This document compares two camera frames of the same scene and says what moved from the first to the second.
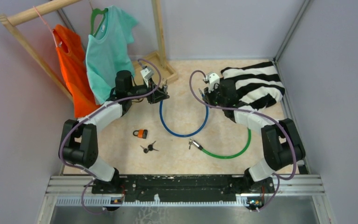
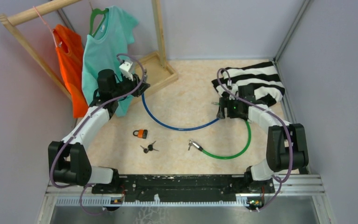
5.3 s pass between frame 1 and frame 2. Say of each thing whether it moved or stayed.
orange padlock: stayed
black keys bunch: stayed
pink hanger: stayed
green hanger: stayed
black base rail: stayed
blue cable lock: moved
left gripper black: moved
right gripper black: moved
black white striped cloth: stayed
